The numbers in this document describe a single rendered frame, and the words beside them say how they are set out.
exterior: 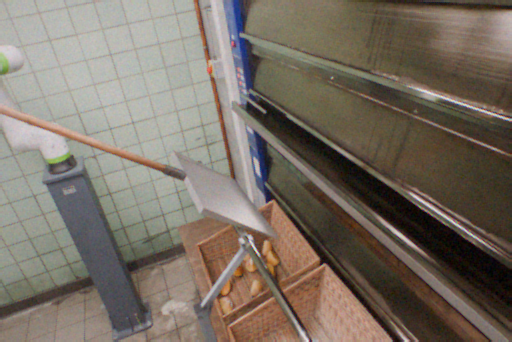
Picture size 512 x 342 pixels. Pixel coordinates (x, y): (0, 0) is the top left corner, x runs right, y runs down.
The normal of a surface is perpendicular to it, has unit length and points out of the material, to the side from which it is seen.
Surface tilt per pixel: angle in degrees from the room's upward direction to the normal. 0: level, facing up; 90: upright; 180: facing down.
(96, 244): 90
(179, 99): 90
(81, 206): 90
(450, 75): 68
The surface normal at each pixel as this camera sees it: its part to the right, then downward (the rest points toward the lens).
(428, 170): -0.92, -0.01
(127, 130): 0.35, 0.41
